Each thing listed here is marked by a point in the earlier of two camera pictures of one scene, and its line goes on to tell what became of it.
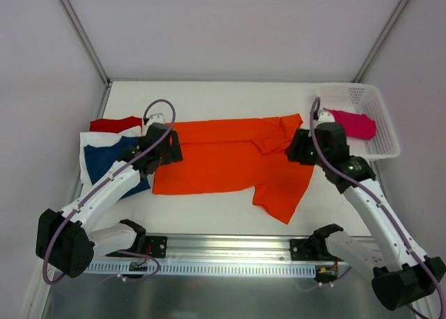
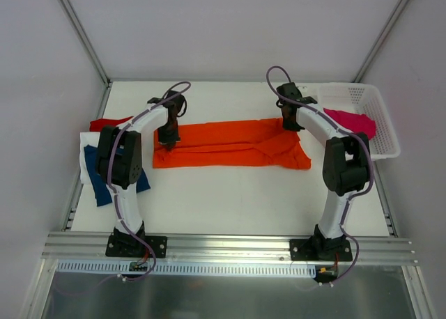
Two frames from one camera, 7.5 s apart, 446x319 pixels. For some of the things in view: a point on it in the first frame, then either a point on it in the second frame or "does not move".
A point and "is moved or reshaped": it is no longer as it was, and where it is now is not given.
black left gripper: [173, 148] -> [168, 136]
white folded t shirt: [93, 138] does not move
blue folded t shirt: [100, 159] does not move
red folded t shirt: [114, 125] does not move
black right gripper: [296, 148] -> [290, 122]
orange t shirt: [240, 157] is moved or reshaped
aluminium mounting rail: [229, 249] does not move
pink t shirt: [359, 126] does not move
